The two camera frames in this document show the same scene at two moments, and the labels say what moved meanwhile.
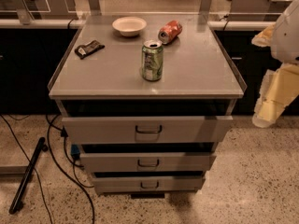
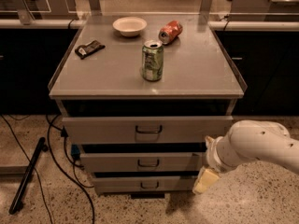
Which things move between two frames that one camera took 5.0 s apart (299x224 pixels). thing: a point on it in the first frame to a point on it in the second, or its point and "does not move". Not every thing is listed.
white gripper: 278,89 to 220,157
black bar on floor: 28,174 does not move
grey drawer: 146,161 does not move
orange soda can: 170,31 does not move
